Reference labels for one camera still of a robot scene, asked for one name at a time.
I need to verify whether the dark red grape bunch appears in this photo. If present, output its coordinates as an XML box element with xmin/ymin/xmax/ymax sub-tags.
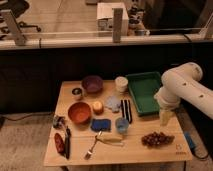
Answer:
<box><xmin>141</xmin><ymin>132</ymin><xmax>175</xmax><ymax>147</ymax></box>

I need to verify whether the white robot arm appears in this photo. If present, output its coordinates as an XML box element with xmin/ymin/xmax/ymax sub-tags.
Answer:
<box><xmin>154</xmin><ymin>62</ymin><xmax>213</xmax><ymax>126</ymax></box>

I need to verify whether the cream handled tool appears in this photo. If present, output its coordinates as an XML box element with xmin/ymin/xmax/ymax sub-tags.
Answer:
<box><xmin>98</xmin><ymin>134</ymin><xmax>124</xmax><ymax>146</ymax></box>

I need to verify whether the green plastic tray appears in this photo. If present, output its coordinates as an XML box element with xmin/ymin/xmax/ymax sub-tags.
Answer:
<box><xmin>126</xmin><ymin>72</ymin><xmax>162</xmax><ymax>117</ymax></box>

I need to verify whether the black marker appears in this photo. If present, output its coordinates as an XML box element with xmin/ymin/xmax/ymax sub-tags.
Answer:
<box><xmin>65</xmin><ymin>126</ymin><xmax>71</xmax><ymax>159</ymax></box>

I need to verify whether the red oblong object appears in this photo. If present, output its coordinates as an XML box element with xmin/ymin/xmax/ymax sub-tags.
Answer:
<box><xmin>54</xmin><ymin>133</ymin><xmax>65</xmax><ymax>154</ymax></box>

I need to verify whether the black striped item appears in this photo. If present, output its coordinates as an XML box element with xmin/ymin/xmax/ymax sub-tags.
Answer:
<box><xmin>121</xmin><ymin>99</ymin><xmax>132</xmax><ymax>123</ymax></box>

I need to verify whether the small dark metal cup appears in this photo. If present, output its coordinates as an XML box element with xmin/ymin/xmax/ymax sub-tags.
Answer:
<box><xmin>72</xmin><ymin>87</ymin><xmax>83</xmax><ymax>100</ymax></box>

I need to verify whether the purple bowl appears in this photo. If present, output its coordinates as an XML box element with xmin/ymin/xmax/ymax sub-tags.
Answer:
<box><xmin>82</xmin><ymin>75</ymin><xmax>103</xmax><ymax>93</ymax></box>

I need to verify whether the blue small cup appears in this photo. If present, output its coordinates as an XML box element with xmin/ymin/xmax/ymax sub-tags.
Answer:
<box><xmin>115</xmin><ymin>118</ymin><xmax>129</xmax><ymax>134</ymax></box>

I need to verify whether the white cup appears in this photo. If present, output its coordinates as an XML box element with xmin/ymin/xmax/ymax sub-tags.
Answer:
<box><xmin>115</xmin><ymin>76</ymin><xmax>128</xmax><ymax>93</ymax></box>

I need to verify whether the office chair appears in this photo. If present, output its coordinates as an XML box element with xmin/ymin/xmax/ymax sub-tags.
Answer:
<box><xmin>0</xmin><ymin>0</ymin><xmax>41</xmax><ymax>34</ymax></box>

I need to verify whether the metal fork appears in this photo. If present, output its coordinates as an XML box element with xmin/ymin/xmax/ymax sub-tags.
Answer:
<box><xmin>84</xmin><ymin>131</ymin><xmax>102</xmax><ymax>160</ymax></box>

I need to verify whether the red orange bowl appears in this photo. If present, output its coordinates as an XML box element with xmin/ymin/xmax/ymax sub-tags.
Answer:
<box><xmin>68</xmin><ymin>102</ymin><xmax>91</xmax><ymax>124</ymax></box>

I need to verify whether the light blue crumpled cloth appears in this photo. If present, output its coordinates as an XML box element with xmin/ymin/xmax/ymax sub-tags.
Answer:
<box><xmin>105</xmin><ymin>96</ymin><xmax>121</xmax><ymax>113</ymax></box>

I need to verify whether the blue sponge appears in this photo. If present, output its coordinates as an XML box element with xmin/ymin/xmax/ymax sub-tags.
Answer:
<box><xmin>91</xmin><ymin>119</ymin><xmax>111</xmax><ymax>132</ymax></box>

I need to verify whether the white cardboard box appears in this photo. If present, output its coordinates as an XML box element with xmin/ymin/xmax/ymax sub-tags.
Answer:
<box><xmin>97</xmin><ymin>2</ymin><xmax>129</xmax><ymax>36</ymax></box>

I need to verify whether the blue object beside table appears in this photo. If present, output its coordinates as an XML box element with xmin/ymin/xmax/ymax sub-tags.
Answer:
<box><xmin>184</xmin><ymin>132</ymin><xmax>196</xmax><ymax>150</ymax></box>

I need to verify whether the grey metal post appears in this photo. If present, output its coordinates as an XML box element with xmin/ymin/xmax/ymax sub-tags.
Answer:
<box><xmin>112</xmin><ymin>8</ymin><xmax>123</xmax><ymax>43</ymax></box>
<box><xmin>0</xmin><ymin>9</ymin><xmax>26</xmax><ymax>46</ymax></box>

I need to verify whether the small grey toy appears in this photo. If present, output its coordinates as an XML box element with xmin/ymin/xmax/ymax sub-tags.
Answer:
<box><xmin>53</xmin><ymin>115</ymin><xmax>65</xmax><ymax>129</ymax></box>

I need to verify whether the grey metal post left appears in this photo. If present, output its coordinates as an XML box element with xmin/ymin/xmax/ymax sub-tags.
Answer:
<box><xmin>0</xmin><ymin>9</ymin><xmax>26</xmax><ymax>46</ymax></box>

